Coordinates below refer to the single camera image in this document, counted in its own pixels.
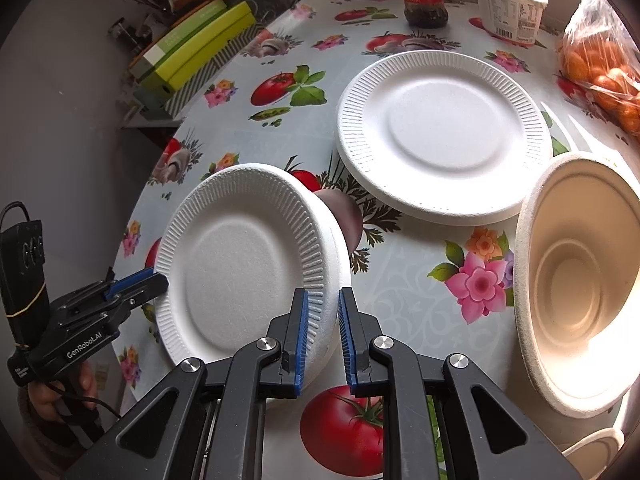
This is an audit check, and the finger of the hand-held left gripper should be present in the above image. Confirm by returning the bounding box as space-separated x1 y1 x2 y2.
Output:
112 274 169 313
104 267 156 302

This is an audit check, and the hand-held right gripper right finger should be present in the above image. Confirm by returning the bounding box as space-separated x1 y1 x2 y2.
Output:
337 286 583 480

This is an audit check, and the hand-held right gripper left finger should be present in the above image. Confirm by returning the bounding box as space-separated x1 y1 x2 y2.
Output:
62 287 309 480

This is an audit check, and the white foam plate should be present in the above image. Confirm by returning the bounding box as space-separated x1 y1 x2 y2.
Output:
154 162 353 393
335 51 553 223

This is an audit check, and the beige paper bowl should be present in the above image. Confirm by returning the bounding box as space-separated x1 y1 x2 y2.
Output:
514 151 640 419
560 427 627 480

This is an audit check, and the person's left forearm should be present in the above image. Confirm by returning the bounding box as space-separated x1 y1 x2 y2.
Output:
15 402 107 467

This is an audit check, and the person's left hand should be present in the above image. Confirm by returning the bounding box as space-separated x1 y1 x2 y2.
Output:
26 360 98 427

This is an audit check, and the vegetable print tablecloth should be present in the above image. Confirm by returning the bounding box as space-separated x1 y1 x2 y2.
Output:
112 0 640 480

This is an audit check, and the striped flat box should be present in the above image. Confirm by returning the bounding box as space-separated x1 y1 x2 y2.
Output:
164 24 273 117

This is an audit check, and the lime green box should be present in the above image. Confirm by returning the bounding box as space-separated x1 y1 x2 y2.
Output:
137 1 257 93

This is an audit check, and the pale green box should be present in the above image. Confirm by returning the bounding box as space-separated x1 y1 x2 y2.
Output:
141 0 228 68

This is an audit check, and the white instant noodle tub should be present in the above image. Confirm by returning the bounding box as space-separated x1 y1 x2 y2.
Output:
467 0 549 47

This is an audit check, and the plastic bag of oranges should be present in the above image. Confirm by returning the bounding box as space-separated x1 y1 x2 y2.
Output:
556 0 640 133

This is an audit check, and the black cable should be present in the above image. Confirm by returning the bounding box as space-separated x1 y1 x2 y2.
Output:
0 201 30 233

